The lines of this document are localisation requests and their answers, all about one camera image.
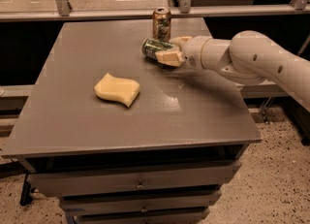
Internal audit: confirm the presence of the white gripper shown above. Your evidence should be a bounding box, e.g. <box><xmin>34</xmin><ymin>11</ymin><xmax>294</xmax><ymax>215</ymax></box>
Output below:
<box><xmin>155</xmin><ymin>36</ymin><xmax>211</xmax><ymax>70</ymax></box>

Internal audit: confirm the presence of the green soda can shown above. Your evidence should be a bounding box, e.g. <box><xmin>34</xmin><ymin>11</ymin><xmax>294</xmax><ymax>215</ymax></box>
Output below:
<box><xmin>141</xmin><ymin>38</ymin><xmax>175</xmax><ymax>59</ymax></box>

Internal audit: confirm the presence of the yellow sponge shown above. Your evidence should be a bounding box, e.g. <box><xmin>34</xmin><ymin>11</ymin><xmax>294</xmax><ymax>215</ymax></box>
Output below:
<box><xmin>94</xmin><ymin>73</ymin><xmax>140</xmax><ymax>108</ymax></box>

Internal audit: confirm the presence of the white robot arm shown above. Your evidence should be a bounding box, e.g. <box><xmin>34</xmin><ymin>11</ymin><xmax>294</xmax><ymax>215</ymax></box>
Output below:
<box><xmin>155</xmin><ymin>31</ymin><xmax>310</xmax><ymax>111</ymax></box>

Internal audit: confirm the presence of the orange soda can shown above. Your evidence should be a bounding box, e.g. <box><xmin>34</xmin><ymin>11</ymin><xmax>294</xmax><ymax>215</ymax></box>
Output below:
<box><xmin>152</xmin><ymin>7</ymin><xmax>171</xmax><ymax>42</ymax></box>

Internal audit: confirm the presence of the grey drawer cabinet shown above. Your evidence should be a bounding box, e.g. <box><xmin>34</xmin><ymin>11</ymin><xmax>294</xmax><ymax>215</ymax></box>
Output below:
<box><xmin>1</xmin><ymin>17</ymin><xmax>263</xmax><ymax>224</ymax></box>

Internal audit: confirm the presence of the top grey drawer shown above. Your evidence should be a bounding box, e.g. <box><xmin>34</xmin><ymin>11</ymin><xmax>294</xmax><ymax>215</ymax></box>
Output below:
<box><xmin>28</xmin><ymin>160</ymin><xmax>241</xmax><ymax>197</ymax></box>

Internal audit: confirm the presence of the grey drawer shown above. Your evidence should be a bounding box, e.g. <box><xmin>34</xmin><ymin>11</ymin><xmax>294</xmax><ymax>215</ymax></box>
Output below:
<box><xmin>28</xmin><ymin>160</ymin><xmax>241</xmax><ymax>197</ymax></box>
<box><xmin>73</xmin><ymin>208</ymin><xmax>209</xmax><ymax>224</ymax></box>
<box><xmin>60</xmin><ymin>189</ymin><xmax>221</xmax><ymax>215</ymax></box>

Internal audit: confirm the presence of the bottom grey drawer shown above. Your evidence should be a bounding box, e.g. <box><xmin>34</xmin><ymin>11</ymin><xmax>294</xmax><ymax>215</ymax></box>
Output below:
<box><xmin>73</xmin><ymin>208</ymin><xmax>209</xmax><ymax>224</ymax></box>

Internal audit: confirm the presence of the middle grey drawer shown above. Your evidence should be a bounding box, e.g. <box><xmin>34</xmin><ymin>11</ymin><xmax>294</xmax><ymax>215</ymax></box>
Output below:
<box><xmin>60</xmin><ymin>189</ymin><xmax>221</xmax><ymax>215</ymax></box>

